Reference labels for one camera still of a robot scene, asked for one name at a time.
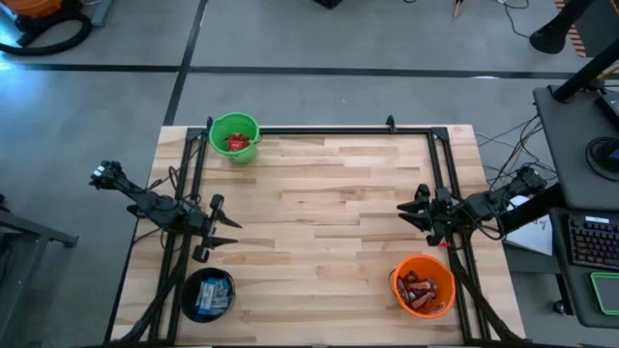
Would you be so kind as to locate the wooden sticks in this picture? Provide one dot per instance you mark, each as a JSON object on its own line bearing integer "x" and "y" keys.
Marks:
{"x": 458, "y": 7}

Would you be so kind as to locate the black monitor pole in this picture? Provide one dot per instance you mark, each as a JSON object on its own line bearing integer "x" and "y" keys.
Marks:
{"x": 585, "y": 72}

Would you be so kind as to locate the orange vacuum cleaner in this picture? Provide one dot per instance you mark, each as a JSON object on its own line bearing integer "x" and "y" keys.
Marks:
{"x": 29, "y": 7}

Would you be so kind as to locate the gray floor box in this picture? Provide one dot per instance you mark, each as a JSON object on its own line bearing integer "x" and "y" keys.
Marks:
{"x": 101, "y": 12}

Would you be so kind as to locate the blue white candy bar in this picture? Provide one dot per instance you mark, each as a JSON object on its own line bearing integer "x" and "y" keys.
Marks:
{"x": 205, "y": 295}
{"x": 221, "y": 289}
{"x": 221, "y": 305}

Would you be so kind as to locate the black plastic bucket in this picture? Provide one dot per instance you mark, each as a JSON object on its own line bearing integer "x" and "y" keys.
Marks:
{"x": 191, "y": 295}

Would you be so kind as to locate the person's foot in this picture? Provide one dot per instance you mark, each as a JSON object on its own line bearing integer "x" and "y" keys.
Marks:
{"x": 549, "y": 37}

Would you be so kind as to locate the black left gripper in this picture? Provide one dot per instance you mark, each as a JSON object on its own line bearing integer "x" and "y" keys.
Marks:
{"x": 208, "y": 227}

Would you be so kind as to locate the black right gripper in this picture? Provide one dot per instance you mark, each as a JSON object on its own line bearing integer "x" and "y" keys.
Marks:
{"x": 447, "y": 212}

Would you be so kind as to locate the white power adapter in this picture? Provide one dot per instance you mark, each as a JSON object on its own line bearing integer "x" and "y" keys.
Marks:
{"x": 520, "y": 200}

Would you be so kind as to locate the gray keyboard tray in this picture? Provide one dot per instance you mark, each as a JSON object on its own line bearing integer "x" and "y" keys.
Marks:
{"x": 575, "y": 290}

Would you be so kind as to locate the gray metal cart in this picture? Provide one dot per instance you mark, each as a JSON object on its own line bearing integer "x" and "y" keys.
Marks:
{"x": 29, "y": 224}

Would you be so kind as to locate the green-edged pad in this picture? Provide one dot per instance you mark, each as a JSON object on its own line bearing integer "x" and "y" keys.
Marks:
{"x": 609, "y": 292}

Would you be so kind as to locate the black backlit keyboard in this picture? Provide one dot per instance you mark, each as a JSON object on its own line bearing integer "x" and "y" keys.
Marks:
{"x": 595, "y": 241}

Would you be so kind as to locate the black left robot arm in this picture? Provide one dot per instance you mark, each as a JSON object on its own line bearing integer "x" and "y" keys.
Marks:
{"x": 145, "y": 200}

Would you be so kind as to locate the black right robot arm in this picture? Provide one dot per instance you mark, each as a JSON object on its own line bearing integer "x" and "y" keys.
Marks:
{"x": 503, "y": 193}

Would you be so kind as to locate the orange striped mat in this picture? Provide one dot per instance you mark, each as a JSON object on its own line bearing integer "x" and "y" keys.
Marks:
{"x": 576, "y": 36}

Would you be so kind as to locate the black frame clamp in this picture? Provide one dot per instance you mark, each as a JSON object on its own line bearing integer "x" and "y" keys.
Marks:
{"x": 391, "y": 124}

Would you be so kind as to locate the black aluminium frame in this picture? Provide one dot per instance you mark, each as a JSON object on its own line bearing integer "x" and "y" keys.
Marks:
{"x": 338, "y": 130}

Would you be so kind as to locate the brown candy bar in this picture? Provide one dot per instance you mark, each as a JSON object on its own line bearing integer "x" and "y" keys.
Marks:
{"x": 423, "y": 300}
{"x": 421, "y": 285}
{"x": 403, "y": 289}
{"x": 413, "y": 276}

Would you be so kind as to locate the green plastic bucket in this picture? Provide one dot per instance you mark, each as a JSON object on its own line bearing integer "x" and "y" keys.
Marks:
{"x": 222, "y": 130}

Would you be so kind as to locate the gray desk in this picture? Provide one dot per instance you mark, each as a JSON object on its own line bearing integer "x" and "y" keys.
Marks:
{"x": 566, "y": 159}

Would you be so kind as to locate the round black stand base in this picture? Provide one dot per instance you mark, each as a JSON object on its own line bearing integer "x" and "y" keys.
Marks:
{"x": 604, "y": 154}

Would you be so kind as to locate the orange plastic bucket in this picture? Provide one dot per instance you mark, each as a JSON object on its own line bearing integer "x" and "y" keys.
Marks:
{"x": 442, "y": 275}

